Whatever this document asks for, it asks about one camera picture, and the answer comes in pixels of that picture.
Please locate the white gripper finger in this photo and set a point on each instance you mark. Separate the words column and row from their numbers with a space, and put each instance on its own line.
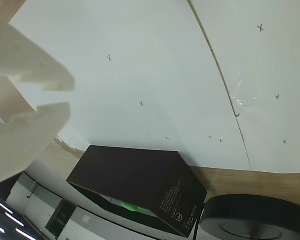
column 22, row 142
column 27, row 62

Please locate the dark brown open box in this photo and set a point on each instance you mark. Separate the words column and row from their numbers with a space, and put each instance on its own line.
column 140, row 175

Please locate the white paper sheet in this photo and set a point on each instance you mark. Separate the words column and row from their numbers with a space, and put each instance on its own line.
column 277, row 62
column 140, row 75

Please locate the clear tape strip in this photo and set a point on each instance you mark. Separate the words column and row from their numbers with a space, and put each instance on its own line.
column 240, row 102

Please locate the black round stand base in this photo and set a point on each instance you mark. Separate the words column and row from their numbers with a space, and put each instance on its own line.
column 252, row 210

